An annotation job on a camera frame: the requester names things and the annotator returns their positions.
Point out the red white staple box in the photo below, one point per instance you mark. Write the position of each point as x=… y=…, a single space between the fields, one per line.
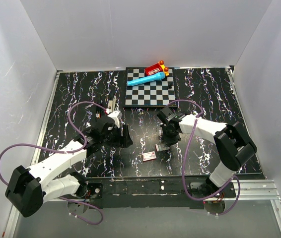
x=148 y=156

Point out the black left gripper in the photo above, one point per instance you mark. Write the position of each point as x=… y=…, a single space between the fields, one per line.
x=127 y=141

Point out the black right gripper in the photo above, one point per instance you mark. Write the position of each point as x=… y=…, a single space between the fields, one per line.
x=171 y=141

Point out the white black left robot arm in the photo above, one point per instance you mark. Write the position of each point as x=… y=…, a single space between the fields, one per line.
x=29 y=188

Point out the black white chessboard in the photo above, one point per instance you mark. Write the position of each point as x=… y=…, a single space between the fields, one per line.
x=151 y=94

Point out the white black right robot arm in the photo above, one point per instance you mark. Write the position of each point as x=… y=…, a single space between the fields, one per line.
x=234 y=145

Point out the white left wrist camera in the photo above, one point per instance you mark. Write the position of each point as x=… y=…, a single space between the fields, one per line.
x=116 y=116

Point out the red yellow toy bus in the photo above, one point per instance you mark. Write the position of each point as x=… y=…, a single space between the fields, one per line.
x=158 y=67

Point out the black silver stapler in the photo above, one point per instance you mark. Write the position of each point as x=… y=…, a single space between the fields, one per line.
x=111 y=104

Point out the black marker pen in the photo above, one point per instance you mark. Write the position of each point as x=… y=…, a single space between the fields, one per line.
x=99 y=111

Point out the aluminium rail frame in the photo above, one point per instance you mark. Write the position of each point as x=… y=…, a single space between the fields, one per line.
x=250 y=187

